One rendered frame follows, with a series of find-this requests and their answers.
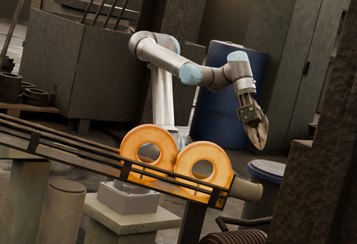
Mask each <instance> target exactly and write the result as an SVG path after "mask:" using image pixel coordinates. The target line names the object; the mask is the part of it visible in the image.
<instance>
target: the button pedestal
mask: <svg viewBox="0 0 357 244"><path fill-rule="evenodd" d="M39 146H42V147H46V148H49V149H52V150H56V151H58V152H62V153H65V154H69V155H72V156H75V157H77V155H75V154H71V153H68V152H65V151H62V150H59V149H55V148H52V147H48V146H45V145H41V144H39ZM0 159H12V160H13V162H12V168H11V173H10V179H9V182H8V188H7V193H6V198H5V204H4V210H3V215H2V221H1V226H0V244H35V243H36V238H37V233H38V228H39V222H40V217H41V212H42V208H43V203H44V198H45V193H46V188H47V182H48V177H49V172H50V167H51V162H50V161H49V159H46V158H43V157H39V156H36V155H31V154H28V153H25V152H22V151H19V150H16V149H13V148H9V147H6V146H2V145H0Z"/></svg>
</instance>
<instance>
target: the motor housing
mask: <svg viewBox="0 0 357 244"><path fill-rule="evenodd" d="M266 239H267V234H266V233H264V232H263V231H260V230H257V229H247V230H236V231H226V232H216V233H210V234H208V235H206V236H204V237H203V238H202V239H201V240H200V241H199V243H198V244H265V243H266Z"/></svg>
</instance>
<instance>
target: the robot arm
mask: <svg viewBox="0 0 357 244"><path fill-rule="evenodd" d="M129 50H130V52H131V54H132V55H133V56H134V57H136V58H138V59H140V60H142V61H147V67H148V68H149V69H150V70H151V85H152V109H153V121H154V124H155V125H158V126H160V127H163V128H164V129H166V130H167V131H168V132H169V133H170V134H171V135H172V137H173V138H174V140H175V143H176V145H177V151H178V154H179V152H180V151H181V150H182V149H183V148H184V147H185V143H184V140H183V138H182V137H180V136H179V131H178V129H177V128H176V127H175V126H174V109H173V87H172V74H173V75H175V76H176V77H178V78H179V79H180V80H181V82H182V83H183V84H185V85H189V86H201V87H206V88H207V89H208V90H210V91H211V92H218V91H221V90H223V89H225V88H226V87H228V86H230V85H231V84H233V86H234V90H235V94H236V95H237V98H238V100H239V102H240V108H238V109H236V111H237V115H238V118H239V122H240V124H243V129H244V132H245V133H246V134H247V135H248V136H249V138H250V140H251V141H252V143H253V144H254V145H255V146H256V147H257V148H258V149H260V150H263V148H264V146H265V143H266V139H267V134H268V127H269V123H268V120H267V117H266V114H264V113H263V110H262V109H261V108H260V106H259V105H258V104H257V102H256V101H255V100H254V99H253V97H254V96H255V95H256V94H257V93H256V87H255V84H254V83H255V82H256V81H255V80H253V75H252V72H251V68H250V62H249V60H248V56H247V54H246V52H244V51H236V52H232V53H230V54H229V55H228V56H227V62H228V63H227V64H225V65H224V66H222V67H221V68H212V67H208V66H201V65H198V64H196V63H194V62H192V61H190V60H188V59H186V58H184V57H182V56H180V46H179V43H178V41H177V40H176V39H175V38H174V37H172V36H169V35H167V34H160V33H155V32H149V31H139V32H137V33H135V34H134V35H133V36H132V37H131V38H130V41H129ZM239 115H240V117H239ZM241 118H242V119H241ZM240 119H241V120H240ZM253 125H259V126H258V127H257V130H258V132H259V136H260V137H259V138H260V143H259V139H258V138H257V131H256V129H255V128H252V127H253ZM137 155H139V156H142V157H146V158H149V159H153V160H155V161H156V160H157V159H158V157H159V155H160V149H159V147H158V146H157V145H155V144H153V143H150V142H148V143H145V144H143V145H141V146H140V147H139V149H138V152H137ZM113 187H114V188H115V189H117V190H120V191H123V192H127V193H133V194H148V193H150V189H147V188H143V187H140V186H136V185H133V184H130V183H126V182H123V181H119V180H116V179H114V180H113Z"/></svg>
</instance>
